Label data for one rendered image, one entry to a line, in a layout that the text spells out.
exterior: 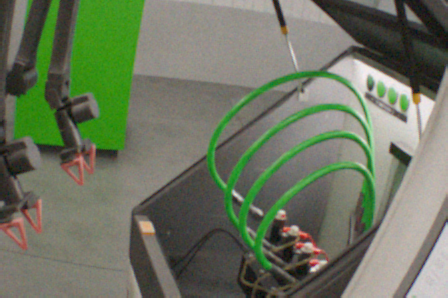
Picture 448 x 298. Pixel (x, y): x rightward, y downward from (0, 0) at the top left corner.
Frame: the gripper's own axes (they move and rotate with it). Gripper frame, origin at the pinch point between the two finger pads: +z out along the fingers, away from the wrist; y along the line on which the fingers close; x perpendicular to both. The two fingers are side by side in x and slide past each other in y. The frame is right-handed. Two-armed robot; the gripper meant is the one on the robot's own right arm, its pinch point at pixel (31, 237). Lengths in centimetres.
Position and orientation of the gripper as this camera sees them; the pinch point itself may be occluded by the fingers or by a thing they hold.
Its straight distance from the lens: 130.8
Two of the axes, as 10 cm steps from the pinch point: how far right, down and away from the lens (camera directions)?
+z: 3.1, 9.3, 2.1
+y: 1.2, -2.6, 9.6
